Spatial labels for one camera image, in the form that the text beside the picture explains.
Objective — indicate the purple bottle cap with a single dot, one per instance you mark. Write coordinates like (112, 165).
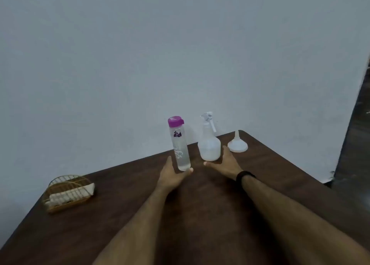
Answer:
(175, 122)

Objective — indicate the white plastic funnel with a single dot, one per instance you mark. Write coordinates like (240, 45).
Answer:
(237, 146)

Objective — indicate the white translucent spray bottle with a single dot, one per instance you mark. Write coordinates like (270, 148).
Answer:
(208, 149)

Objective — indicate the clear water bottle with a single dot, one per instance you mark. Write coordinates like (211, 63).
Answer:
(181, 152)

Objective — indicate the person's left hand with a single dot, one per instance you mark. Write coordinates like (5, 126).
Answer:
(169, 178)

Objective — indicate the person's left forearm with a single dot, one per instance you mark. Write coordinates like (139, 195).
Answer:
(136, 230)

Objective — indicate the person's right hand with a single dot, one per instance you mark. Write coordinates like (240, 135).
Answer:
(228, 168)

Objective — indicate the person's right forearm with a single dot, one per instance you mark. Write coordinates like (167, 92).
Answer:
(289, 215)

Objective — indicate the white spray trigger head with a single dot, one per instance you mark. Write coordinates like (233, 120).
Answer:
(207, 117)

